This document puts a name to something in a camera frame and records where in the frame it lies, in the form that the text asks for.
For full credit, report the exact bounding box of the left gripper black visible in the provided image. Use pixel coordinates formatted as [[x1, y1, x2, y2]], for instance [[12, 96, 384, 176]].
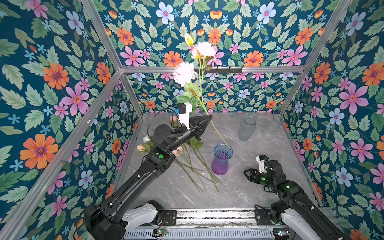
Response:
[[166, 111, 212, 152]]

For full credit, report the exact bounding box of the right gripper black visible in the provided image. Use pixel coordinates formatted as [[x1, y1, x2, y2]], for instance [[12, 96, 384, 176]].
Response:
[[242, 168, 276, 190]]

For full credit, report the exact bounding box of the pink carnation spray stem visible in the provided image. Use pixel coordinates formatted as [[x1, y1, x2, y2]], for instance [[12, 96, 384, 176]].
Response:
[[172, 32, 232, 149]]

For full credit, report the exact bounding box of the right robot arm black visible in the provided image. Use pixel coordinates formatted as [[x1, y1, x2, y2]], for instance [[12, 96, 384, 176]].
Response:
[[244, 160, 350, 240]]

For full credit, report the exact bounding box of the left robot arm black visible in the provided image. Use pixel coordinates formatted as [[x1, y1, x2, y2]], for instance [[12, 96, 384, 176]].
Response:
[[85, 115, 213, 240]]

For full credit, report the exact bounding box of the purple blue glass vase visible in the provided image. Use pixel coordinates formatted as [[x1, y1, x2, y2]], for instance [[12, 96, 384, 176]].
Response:
[[211, 143, 233, 176]]

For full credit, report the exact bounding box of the clear glass vase far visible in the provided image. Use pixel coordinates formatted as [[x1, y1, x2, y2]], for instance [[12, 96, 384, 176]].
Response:
[[262, 115, 283, 141]]

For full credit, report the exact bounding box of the clear ribbed glass vase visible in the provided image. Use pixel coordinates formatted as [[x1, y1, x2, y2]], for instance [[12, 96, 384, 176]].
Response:
[[239, 117, 257, 142]]

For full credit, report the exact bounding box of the white rose stem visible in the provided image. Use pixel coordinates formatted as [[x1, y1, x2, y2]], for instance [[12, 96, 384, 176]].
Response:
[[143, 136, 151, 143]]

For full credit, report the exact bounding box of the cream peach rose stem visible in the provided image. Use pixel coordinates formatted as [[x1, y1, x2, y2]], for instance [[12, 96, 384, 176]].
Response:
[[136, 144, 152, 153]]

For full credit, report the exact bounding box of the aluminium back crossbar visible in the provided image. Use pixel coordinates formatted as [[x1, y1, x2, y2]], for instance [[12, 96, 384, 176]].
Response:
[[120, 66, 305, 74]]

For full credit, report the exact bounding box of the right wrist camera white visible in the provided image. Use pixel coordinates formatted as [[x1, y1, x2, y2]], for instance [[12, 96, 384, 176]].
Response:
[[256, 155, 268, 173]]

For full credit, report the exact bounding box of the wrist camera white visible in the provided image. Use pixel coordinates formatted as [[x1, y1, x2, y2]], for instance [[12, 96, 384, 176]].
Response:
[[256, 155, 268, 173], [177, 103, 193, 129]]

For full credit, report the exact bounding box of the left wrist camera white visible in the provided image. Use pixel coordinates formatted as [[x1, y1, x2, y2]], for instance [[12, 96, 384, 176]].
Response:
[[177, 103, 193, 129]]

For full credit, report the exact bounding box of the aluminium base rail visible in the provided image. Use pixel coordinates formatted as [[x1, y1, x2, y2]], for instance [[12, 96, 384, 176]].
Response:
[[122, 207, 337, 240]]

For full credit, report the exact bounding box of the aluminium frame post left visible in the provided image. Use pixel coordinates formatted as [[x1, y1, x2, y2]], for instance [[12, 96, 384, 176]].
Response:
[[82, 0, 143, 119]]

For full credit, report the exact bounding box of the aluminium frame post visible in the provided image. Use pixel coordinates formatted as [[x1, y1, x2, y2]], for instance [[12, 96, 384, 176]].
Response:
[[279, 0, 353, 116], [82, 0, 143, 119]]

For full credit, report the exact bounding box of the aluminium frame post right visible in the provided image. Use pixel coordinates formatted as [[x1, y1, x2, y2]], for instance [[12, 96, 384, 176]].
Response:
[[279, 0, 353, 116]]

